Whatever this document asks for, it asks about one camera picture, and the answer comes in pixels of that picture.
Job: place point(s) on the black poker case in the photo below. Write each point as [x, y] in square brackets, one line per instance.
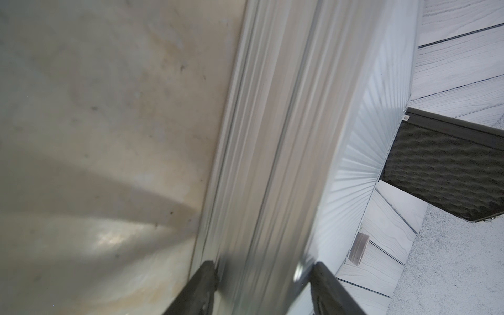
[451, 164]

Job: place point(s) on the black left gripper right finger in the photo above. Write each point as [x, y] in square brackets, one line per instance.
[329, 297]

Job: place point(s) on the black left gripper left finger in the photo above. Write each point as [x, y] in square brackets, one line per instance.
[198, 295]

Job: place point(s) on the silver aluminium poker case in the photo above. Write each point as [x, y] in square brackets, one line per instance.
[316, 99]

